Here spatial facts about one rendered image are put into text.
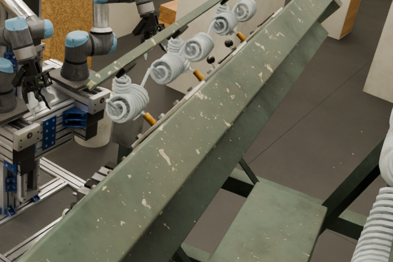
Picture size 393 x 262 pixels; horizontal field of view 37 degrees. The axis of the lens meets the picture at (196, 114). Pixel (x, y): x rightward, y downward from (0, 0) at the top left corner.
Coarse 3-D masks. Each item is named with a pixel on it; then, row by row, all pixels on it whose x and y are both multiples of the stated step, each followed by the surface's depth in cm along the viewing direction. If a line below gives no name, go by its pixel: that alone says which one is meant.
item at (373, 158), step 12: (372, 156) 161; (360, 168) 164; (372, 168) 160; (252, 180) 286; (348, 180) 167; (360, 180) 163; (372, 180) 164; (336, 192) 170; (348, 192) 166; (360, 192) 167; (324, 204) 174; (336, 204) 169; (348, 204) 170; (336, 216) 174; (324, 228) 177; (180, 252) 224
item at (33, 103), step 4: (32, 92) 216; (28, 96) 217; (32, 96) 216; (28, 100) 217; (32, 100) 216; (36, 100) 215; (28, 104) 217; (32, 104) 217; (36, 104) 215; (28, 108) 218; (32, 108) 217; (32, 112) 218
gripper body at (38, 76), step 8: (24, 64) 216; (32, 64) 213; (32, 72) 214; (40, 72) 214; (48, 72) 217; (24, 80) 216; (32, 80) 213; (40, 80) 216; (48, 80) 217; (32, 88) 216; (40, 88) 216
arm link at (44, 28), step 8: (0, 0) 238; (8, 0) 235; (16, 0) 235; (8, 8) 234; (16, 8) 232; (24, 8) 232; (16, 16) 231; (24, 16) 229; (32, 16) 229; (32, 24) 225; (40, 24) 227; (48, 24) 229; (32, 32) 224; (40, 32) 226; (48, 32) 229
